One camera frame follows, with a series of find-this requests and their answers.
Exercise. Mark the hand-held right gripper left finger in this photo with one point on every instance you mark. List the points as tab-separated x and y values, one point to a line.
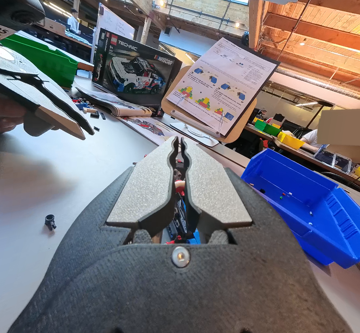
140	194

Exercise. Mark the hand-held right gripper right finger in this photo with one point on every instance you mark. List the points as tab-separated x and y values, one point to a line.
218	191

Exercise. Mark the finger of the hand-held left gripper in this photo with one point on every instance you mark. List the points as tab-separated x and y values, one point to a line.
70	104
25	93

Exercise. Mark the toy brick car chassis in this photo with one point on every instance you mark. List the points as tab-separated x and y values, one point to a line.
179	211

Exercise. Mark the blue plastic bin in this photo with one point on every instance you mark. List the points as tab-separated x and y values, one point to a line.
295	187

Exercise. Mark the small black brick connector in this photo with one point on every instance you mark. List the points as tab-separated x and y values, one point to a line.
49	221

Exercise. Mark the grey desk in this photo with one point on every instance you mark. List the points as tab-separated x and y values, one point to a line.
92	174

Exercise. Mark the person's left hand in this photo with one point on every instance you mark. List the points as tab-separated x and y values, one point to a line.
11	115

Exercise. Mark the scattered dark brick parts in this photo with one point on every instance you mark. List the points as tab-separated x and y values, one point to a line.
95	114

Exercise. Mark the green plastic bin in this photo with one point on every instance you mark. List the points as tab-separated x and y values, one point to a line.
53	62

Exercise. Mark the cardboard box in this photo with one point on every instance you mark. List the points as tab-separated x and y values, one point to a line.
54	26

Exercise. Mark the open curled instruction booklet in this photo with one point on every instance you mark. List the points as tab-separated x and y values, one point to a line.
127	107

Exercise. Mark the white stand base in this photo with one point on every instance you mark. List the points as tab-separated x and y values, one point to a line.
194	134

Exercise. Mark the toy car set box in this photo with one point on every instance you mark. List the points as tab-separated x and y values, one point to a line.
132	67

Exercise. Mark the wooden document stand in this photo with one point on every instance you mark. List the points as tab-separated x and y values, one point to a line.
245	119

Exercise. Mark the small green bin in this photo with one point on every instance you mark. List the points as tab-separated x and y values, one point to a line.
259	124
272	130

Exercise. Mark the yellow plastic bin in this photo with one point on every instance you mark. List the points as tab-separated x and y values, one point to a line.
291	140

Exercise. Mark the whiteboard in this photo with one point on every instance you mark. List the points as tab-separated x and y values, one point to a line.
112	23

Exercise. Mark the small coloured brick pieces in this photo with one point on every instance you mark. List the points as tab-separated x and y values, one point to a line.
310	214

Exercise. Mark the wooden table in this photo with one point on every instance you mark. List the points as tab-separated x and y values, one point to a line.
306	153

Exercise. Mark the printed instruction sheet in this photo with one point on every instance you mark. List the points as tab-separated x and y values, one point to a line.
225	85

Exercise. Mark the clear acrylic holder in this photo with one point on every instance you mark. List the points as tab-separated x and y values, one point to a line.
342	162
324	155

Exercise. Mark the black floor lamp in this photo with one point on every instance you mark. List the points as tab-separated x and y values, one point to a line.
323	104

